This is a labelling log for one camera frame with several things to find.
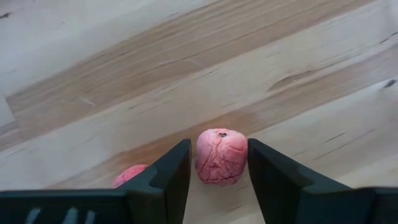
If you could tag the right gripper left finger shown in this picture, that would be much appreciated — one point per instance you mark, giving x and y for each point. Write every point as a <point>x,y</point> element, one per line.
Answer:
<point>168,186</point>

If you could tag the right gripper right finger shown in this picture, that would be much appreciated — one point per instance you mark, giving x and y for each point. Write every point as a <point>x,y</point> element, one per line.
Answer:
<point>273,186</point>

